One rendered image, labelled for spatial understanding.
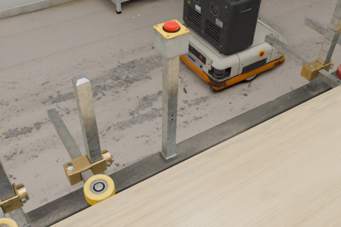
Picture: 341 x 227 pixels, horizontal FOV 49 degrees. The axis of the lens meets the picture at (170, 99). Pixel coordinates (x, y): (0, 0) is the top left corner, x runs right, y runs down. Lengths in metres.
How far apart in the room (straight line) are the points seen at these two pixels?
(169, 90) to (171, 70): 0.07
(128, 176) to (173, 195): 0.32
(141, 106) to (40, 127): 0.66
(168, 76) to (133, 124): 1.40
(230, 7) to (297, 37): 1.22
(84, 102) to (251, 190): 0.49
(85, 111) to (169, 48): 0.27
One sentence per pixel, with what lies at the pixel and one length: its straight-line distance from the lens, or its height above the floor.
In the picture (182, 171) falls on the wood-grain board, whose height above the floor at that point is 0.90.
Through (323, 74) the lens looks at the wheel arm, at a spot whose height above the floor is 0.83.
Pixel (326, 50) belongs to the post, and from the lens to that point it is 1.60.
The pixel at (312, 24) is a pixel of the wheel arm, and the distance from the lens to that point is 1.90.
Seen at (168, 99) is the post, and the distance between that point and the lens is 1.10.
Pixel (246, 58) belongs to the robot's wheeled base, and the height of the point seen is 0.25.
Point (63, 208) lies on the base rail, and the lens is 1.25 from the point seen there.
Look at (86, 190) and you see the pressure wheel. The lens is 1.01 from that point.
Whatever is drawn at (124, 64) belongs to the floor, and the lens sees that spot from 2.92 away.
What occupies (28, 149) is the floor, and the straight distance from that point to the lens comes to 2.41.
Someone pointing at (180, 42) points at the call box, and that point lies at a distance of 0.98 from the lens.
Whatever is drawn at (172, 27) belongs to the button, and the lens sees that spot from 0.97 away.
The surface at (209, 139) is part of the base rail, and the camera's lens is 1.39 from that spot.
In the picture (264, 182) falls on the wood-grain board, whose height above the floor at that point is 0.90.
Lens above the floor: 1.73
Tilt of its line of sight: 42 degrees down
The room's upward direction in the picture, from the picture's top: 1 degrees clockwise
